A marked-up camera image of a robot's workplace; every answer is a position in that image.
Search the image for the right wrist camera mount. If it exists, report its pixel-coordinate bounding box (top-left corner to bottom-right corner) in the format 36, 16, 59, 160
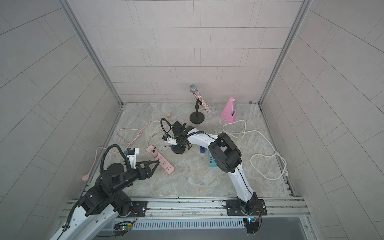
162, 135, 178, 146

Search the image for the pink metronome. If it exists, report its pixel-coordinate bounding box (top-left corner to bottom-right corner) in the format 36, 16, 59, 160
220, 97, 237, 123

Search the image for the small blue electric shaver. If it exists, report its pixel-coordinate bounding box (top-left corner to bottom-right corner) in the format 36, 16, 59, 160
200, 146, 207, 154

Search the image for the right corner aluminium post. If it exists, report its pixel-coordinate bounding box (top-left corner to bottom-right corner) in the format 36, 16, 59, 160
258, 0, 312, 111

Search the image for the left corner aluminium post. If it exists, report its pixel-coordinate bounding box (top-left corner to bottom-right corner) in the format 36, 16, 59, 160
58, 0, 124, 107

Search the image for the corner aluminium post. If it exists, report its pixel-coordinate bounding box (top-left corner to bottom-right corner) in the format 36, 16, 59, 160
258, 0, 312, 111
58, 0, 124, 107

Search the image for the teal power strip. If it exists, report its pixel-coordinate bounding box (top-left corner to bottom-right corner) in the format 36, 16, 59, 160
208, 152, 217, 168

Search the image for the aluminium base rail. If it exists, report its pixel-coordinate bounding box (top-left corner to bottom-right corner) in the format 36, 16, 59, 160
127, 197, 311, 220

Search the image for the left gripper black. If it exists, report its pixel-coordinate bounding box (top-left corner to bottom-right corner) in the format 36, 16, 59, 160
111, 160, 161, 195

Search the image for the black microphone stand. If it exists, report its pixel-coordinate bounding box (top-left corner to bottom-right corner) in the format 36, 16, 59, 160
190, 99, 205, 124

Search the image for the beige power adapter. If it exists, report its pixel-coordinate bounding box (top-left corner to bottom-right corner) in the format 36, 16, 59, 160
150, 149, 158, 158

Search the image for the pink power strip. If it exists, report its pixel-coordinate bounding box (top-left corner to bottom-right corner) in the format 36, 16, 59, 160
147, 145, 175, 175

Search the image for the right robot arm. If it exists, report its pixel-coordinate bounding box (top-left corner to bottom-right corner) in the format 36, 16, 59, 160
160, 118, 267, 216

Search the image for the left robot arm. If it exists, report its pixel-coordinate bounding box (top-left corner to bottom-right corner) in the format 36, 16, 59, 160
51, 144, 160, 240

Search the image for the glitter microphone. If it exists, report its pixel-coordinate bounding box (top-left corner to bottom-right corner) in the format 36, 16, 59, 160
189, 85, 211, 113

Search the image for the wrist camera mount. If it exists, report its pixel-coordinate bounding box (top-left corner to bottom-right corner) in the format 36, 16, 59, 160
162, 135, 178, 146
124, 148, 140, 169

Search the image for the black charging cable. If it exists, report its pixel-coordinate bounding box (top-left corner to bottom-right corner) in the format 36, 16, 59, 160
152, 145, 172, 155

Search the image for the pink power strip cord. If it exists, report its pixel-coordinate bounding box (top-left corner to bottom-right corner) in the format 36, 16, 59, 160
81, 120, 169, 183

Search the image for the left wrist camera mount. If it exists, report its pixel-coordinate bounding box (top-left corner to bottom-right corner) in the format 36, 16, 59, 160
124, 148, 140, 169

